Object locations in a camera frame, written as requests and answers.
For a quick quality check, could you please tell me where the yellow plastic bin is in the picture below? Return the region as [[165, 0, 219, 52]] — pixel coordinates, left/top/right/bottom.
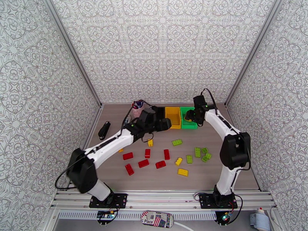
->
[[165, 107, 181, 130]]

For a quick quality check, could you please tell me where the green plastic bin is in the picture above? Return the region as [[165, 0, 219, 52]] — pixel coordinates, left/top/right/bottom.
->
[[180, 107, 198, 130]]

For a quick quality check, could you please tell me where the pink pen cup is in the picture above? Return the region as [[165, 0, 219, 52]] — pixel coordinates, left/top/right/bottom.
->
[[132, 102, 145, 119]]

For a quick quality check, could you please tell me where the black stapler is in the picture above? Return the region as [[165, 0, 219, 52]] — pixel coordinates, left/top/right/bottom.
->
[[98, 121, 111, 141]]

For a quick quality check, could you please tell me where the flag print pencil case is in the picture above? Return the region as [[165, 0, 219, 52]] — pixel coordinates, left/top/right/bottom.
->
[[140, 210, 174, 229]]

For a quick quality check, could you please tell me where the white plastic bottle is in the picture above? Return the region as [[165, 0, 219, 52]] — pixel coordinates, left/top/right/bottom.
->
[[249, 207, 271, 229]]

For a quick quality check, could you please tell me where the black left camera cable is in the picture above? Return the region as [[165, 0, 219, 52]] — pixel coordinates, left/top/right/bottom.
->
[[121, 100, 157, 135]]

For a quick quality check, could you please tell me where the black camera cable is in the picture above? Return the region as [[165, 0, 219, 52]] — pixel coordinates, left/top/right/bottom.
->
[[121, 100, 157, 135], [200, 88, 218, 116]]

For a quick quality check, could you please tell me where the black right camera cable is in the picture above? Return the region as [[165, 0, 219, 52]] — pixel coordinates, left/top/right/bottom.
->
[[200, 88, 218, 116]]

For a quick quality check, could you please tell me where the aluminium side rail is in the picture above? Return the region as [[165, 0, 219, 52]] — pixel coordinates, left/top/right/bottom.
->
[[66, 105, 104, 191]]

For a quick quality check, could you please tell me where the aluminium frame rail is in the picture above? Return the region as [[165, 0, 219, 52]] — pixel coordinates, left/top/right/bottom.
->
[[50, 189, 277, 213]]

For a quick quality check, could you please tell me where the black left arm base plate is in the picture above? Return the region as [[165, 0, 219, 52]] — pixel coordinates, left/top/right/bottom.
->
[[89, 193, 128, 209]]

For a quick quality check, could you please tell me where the aluminium corner post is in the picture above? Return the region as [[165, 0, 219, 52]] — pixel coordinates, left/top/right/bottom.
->
[[41, 0, 103, 107], [224, 0, 283, 107]]

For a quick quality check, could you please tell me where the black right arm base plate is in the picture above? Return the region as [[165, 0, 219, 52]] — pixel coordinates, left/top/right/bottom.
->
[[200, 193, 238, 210]]

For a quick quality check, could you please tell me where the white slotted cable duct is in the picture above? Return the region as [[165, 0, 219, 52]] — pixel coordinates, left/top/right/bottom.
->
[[57, 211, 217, 221]]

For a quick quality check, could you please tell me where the white cable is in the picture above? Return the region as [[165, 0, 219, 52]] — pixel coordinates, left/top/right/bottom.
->
[[174, 222, 194, 231]]

